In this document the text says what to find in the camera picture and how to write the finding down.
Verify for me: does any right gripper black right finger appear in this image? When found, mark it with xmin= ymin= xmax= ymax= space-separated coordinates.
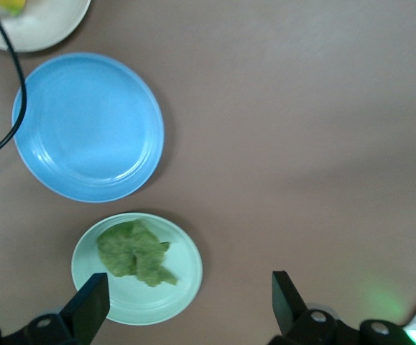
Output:
xmin=267 ymin=270 xmax=410 ymax=345

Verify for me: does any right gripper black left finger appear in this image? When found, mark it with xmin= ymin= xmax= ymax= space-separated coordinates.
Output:
xmin=0 ymin=272 xmax=110 ymax=345

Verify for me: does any green lettuce leaf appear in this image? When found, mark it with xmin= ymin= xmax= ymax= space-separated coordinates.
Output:
xmin=96 ymin=219 xmax=179 ymax=288

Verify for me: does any yellow lemon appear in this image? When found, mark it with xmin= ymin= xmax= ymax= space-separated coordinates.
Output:
xmin=0 ymin=0 xmax=27 ymax=17

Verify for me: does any light green plate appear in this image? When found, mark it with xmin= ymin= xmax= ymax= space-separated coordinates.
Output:
xmin=70 ymin=212 xmax=204 ymax=326

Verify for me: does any blue plate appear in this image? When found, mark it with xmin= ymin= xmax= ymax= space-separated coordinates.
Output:
xmin=11 ymin=52 xmax=166 ymax=203

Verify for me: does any beige plate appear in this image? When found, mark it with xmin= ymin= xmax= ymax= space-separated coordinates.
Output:
xmin=0 ymin=0 xmax=92 ymax=54

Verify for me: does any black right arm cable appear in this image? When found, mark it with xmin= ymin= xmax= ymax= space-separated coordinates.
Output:
xmin=0 ymin=0 xmax=28 ymax=165

